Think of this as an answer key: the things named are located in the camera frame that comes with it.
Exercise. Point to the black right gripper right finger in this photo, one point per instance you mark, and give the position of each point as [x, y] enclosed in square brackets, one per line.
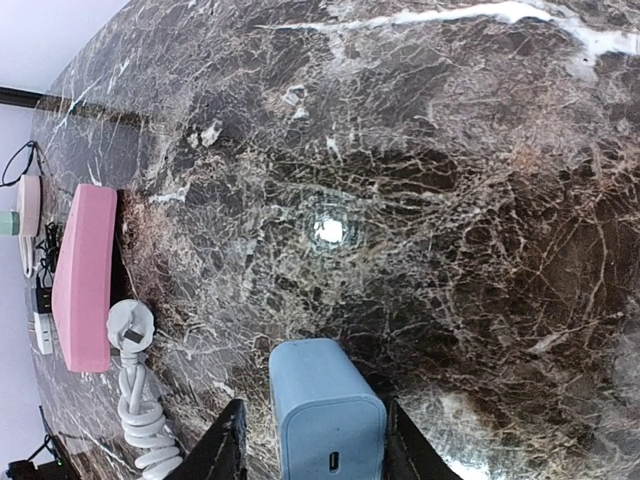
[408, 454]

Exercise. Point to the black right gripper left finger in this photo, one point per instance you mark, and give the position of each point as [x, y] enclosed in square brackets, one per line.
[221, 452]

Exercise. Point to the blue charger block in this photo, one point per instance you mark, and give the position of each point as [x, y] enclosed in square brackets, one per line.
[330, 423]

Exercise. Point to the white square plug adapter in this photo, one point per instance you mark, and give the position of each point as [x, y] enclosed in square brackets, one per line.
[43, 329]

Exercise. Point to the pink triangular power strip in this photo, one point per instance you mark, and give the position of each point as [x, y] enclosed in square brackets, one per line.
[82, 281]

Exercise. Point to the black power adapter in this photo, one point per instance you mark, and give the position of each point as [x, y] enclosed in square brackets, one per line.
[42, 300]

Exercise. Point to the green charger plug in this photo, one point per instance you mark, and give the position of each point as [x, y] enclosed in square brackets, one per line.
[10, 224]

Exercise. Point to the round pink power socket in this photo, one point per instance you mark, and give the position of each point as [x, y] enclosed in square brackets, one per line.
[29, 204]

